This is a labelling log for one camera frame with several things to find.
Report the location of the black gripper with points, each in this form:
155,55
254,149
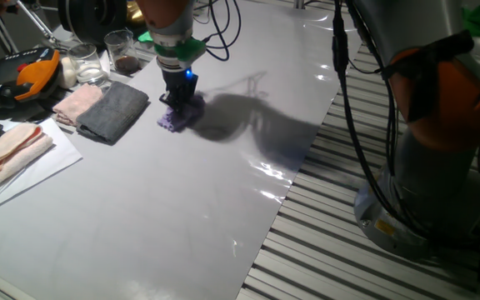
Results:
179,82

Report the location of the purple fluffy cloth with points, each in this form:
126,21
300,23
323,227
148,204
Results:
181,120

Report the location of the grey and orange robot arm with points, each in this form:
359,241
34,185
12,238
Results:
431,187

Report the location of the pink fluffy cloth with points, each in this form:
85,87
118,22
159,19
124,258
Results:
75,104

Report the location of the dark grey towel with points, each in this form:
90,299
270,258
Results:
113,112

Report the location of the clear glass with brown powder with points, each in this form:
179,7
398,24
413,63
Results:
121,52

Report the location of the gold shiny figure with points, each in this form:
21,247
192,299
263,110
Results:
133,14

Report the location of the clear glass with water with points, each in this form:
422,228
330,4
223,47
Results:
86,64

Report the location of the grey glossy table sheet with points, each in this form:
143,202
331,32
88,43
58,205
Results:
161,208

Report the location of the white egg-shaped object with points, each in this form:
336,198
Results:
67,73

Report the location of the black round device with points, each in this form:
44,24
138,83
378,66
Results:
90,18

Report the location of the white paper sheet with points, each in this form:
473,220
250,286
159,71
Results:
56,154

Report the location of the black and orange teach pendant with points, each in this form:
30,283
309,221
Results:
23,79

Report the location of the cream folded towel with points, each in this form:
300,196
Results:
11,154

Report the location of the green gripper mount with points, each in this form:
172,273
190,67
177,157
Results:
181,51

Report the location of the aluminium frame post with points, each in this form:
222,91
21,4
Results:
299,4

